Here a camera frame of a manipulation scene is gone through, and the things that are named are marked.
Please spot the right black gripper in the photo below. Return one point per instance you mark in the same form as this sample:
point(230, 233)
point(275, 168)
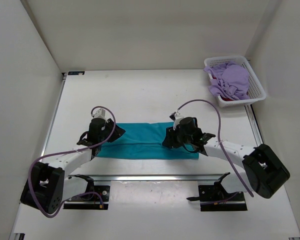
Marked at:
point(170, 141)

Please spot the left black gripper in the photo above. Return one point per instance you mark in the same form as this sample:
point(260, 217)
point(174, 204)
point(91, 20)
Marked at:
point(117, 133)

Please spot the teal t shirt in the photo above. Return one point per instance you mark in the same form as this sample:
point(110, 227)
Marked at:
point(143, 141)

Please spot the purple t shirt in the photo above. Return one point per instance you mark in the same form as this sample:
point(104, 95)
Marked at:
point(228, 78)

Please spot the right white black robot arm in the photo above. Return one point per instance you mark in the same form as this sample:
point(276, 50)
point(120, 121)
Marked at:
point(265, 174)

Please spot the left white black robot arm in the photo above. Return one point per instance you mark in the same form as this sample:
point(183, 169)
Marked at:
point(52, 183)

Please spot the red t shirt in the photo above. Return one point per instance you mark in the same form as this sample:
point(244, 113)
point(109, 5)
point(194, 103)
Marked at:
point(235, 97)

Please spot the blue label sticker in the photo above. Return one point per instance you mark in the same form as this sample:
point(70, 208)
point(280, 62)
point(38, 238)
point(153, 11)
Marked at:
point(76, 73)

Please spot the white plastic basket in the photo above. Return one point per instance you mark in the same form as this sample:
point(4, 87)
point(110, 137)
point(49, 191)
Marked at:
point(255, 91)

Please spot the aluminium rail front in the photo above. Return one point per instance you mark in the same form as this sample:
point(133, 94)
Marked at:
point(157, 178)

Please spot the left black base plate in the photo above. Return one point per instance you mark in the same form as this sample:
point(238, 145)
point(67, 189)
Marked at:
point(92, 201)

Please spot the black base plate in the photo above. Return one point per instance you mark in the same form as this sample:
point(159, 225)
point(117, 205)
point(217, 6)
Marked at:
point(213, 199)
point(92, 201)

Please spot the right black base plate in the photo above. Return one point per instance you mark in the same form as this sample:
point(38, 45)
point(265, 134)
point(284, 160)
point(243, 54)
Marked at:
point(213, 199)

